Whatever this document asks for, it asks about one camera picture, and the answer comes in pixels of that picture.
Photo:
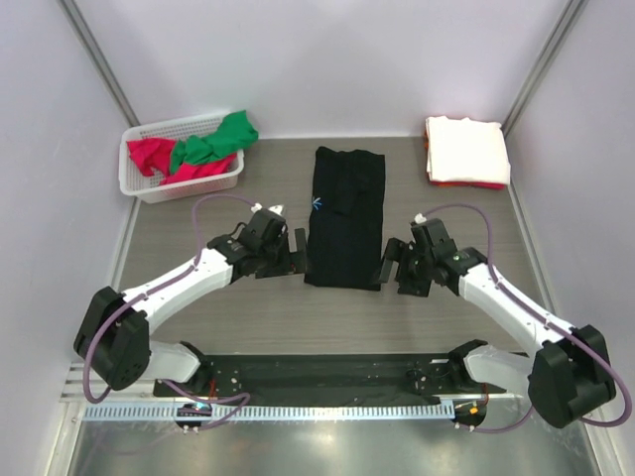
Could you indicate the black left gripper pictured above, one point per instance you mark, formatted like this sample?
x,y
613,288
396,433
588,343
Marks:
x,y
295,262

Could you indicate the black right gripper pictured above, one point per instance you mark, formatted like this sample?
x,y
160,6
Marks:
x,y
400,251

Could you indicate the right aluminium frame post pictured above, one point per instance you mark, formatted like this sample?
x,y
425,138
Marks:
x,y
545,59

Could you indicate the folded white t shirt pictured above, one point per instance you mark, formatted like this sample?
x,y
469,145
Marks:
x,y
467,150

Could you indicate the white perforated plastic basket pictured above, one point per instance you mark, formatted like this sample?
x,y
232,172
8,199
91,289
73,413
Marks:
x,y
149,190

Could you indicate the white slotted cable duct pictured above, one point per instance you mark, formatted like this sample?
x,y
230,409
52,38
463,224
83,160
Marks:
x,y
181,411

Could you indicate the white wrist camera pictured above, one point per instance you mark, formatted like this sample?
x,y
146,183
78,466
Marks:
x,y
419,219
277,208

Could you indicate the aluminium frame post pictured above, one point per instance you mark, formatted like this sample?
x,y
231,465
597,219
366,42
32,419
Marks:
x,y
545,59
98,59

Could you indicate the left aluminium frame post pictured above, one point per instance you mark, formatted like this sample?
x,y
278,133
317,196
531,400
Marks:
x,y
98,59

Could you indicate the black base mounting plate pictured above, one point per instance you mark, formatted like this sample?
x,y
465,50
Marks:
x,y
336,380

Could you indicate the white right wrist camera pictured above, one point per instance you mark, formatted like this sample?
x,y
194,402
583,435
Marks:
x,y
419,219

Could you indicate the black t shirt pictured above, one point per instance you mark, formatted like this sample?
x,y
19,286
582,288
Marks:
x,y
346,223

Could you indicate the aluminium front rail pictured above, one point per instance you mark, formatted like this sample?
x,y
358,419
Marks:
x,y
73,387

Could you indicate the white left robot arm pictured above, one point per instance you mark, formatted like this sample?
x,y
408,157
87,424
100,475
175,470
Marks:
x,y
115,338

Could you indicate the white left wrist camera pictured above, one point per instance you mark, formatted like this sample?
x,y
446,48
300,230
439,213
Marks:
x,y
277,208

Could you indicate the green t shirt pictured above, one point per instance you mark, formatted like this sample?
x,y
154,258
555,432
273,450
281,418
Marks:
x,y
234,133

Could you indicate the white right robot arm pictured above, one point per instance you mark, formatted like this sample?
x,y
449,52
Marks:
x,y
562,370

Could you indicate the pink t shirt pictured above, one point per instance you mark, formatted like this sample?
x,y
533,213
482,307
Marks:
x,y
154,154

